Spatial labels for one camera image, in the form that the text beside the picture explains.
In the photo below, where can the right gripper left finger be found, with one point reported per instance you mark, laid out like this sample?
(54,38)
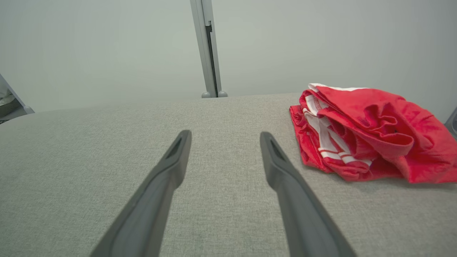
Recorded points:
(153,207)

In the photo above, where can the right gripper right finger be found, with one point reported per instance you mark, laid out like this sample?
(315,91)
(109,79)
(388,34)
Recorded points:
(303,221)

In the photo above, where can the red shorts with white trim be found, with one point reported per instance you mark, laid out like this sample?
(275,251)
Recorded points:
(421,135)

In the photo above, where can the grey cylinder post foot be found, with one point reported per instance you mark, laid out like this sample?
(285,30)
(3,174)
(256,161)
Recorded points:
(206,95)
(222,94)

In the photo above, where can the grey metal frame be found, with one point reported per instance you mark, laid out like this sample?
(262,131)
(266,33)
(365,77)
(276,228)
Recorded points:
(452,123)
(26,109)

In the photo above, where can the grey metal partition post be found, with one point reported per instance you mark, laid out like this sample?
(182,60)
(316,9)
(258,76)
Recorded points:
(207,46)

